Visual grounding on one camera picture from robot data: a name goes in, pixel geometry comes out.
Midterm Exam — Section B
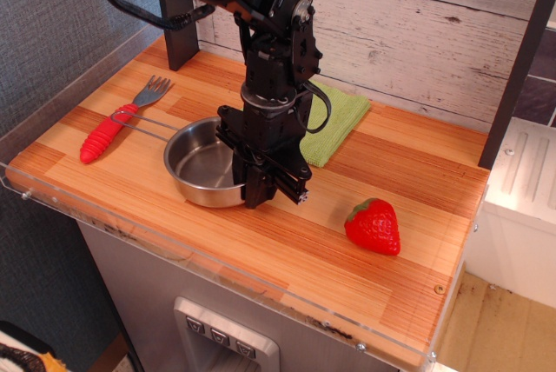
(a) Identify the black orange object bottom left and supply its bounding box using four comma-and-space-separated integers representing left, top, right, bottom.
1, 320, 68, 371

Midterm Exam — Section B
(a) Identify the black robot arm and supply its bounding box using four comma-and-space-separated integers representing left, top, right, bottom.
199, 0, 331, 209

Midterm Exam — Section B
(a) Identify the dark left frame post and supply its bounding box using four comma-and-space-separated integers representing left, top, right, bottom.
159, 0, 199, 71

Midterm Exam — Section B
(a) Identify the dark right frame post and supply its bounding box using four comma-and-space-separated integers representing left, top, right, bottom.
478, 0, 555, 169

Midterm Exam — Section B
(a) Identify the red toy strawberry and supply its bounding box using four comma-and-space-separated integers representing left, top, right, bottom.
344, 198, 400, 256

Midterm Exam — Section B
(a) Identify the dark frame post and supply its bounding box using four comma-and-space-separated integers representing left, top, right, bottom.
159, 0, 199, 71
478, 0, 555, 169

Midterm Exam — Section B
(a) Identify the fork with red handle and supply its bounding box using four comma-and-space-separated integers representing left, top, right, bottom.
80, 76, 171, 163

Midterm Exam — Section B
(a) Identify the green folded towel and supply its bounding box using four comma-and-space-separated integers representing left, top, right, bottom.
300, 82, 371, 168

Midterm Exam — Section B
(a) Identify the silver toy fridge cabinet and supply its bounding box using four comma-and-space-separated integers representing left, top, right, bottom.
79, 223, 432, 371

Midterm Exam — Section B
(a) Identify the white toy sink unit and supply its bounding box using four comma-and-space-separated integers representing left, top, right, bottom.
464, 118, 555, 307

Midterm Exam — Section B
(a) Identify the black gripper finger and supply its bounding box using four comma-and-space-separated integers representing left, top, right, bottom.
242, 165, 277, 209
232, 149, 249, 185

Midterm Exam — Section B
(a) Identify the fridge dispenser button panel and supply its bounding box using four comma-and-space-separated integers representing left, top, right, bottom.
174, 296, 281, 371

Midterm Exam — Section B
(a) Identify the steel pot with wire handle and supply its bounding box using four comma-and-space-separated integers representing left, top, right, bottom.
109, 111, 244, 208

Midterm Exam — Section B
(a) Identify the clear acrylic table guard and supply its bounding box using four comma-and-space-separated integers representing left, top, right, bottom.
11, 14, 493, 355

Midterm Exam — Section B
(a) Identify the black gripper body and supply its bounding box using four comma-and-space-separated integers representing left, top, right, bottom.
216, 102, 312, 204

